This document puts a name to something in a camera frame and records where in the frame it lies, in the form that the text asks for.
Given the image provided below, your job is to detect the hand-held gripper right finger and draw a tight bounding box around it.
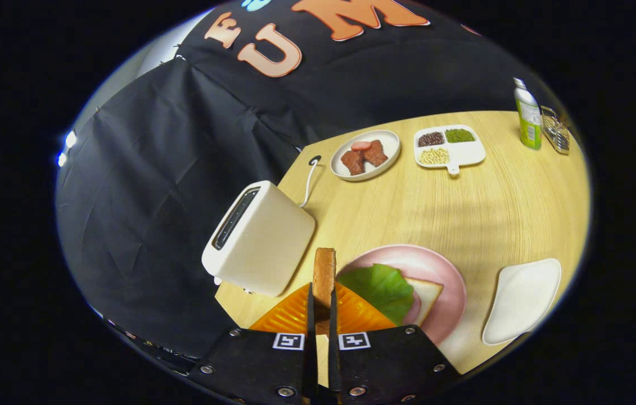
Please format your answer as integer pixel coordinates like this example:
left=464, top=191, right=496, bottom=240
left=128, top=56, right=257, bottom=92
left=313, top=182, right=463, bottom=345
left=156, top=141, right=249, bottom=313
left=328, top=283, right=462, bottom=405

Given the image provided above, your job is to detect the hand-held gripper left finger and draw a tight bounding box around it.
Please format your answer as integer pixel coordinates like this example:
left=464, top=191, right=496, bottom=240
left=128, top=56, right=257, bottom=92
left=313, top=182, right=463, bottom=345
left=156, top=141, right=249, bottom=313
left=191, top=283, right=318, bottom=405

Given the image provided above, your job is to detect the toasted bread slice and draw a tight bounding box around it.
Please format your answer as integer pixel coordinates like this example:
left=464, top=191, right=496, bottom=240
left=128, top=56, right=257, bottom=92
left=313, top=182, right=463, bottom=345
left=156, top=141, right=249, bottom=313
left=312, top=247, right=337, bottom=335

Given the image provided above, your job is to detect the green lettuce leaf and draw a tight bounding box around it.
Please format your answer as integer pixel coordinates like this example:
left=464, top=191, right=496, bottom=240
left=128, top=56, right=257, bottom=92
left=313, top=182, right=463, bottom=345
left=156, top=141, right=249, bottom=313
left=338, top=264, right=415, bottom=326

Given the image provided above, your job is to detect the pink round ham slice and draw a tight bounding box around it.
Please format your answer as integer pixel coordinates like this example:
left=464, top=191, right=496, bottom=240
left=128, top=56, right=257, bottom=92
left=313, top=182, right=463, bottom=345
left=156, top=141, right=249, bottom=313
left=402, top=292, right=423, bottom=326

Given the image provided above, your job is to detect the cream white toaster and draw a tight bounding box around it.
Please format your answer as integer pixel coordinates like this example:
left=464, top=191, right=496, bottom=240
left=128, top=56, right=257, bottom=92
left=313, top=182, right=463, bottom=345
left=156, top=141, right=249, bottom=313
left=201, top=180, right=317, bottom=298

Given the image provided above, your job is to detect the white sandwich bread slice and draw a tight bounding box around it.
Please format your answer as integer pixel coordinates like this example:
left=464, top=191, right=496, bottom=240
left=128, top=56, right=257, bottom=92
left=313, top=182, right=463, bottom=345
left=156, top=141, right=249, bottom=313
left=402, top=277, right=444, bottom=327

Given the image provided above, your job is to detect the pink round plate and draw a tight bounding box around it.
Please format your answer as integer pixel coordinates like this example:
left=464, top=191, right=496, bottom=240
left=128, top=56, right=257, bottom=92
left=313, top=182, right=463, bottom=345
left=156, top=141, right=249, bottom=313
left=337, top=244, right=468, bottom=347

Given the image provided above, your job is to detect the brown meat piece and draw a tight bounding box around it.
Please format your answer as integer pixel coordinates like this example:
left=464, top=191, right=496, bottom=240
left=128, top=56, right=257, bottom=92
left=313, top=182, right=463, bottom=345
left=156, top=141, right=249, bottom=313
left=341, top=150, right=365, bottom=176
left=364, top=140, right=389, bottom=167

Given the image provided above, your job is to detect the white rectangular plate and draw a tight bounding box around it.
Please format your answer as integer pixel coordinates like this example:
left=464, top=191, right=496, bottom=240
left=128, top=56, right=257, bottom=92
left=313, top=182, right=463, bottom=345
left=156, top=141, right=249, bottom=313
left=482, top=258, right=562, bottom=346

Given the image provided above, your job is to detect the white oval plate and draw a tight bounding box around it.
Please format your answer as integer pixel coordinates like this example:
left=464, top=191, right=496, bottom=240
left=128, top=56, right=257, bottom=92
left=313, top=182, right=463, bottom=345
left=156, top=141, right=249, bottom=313
left=330, top=130, right=402, bottom=182

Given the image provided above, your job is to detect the pile of yellow soybeans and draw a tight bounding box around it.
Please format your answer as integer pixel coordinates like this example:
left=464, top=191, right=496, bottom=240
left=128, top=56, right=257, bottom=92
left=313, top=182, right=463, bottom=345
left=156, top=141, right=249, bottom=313
left=419, top=148, right=450, bottom=165

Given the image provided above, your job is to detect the black backdrop cloth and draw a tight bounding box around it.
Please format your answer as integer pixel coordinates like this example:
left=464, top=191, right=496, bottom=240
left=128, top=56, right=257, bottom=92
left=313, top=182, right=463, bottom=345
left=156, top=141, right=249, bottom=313
left=55, top=0, right=577, bottom=361

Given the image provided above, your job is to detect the white divided dish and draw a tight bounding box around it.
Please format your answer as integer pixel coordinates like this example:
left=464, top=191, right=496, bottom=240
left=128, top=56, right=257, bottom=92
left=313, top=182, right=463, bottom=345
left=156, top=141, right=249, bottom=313
left=413, top=124, right=486, bottom=176

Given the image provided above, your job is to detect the green and white drink bottle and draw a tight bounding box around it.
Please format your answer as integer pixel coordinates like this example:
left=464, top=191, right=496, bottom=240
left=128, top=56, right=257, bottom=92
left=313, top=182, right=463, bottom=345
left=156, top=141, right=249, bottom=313
left=513, top=78, right=543, bottom=150

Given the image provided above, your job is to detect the white toaster power cable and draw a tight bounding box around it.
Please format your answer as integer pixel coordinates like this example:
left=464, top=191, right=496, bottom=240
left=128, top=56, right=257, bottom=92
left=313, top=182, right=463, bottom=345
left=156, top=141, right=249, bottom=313
left=300, top=160, right=318, bottom=209

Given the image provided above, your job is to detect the metal wire utensil basket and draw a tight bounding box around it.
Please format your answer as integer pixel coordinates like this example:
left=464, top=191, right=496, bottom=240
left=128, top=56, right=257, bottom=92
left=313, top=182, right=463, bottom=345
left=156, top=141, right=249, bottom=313
left=541, top=106, right=571, bottom=155

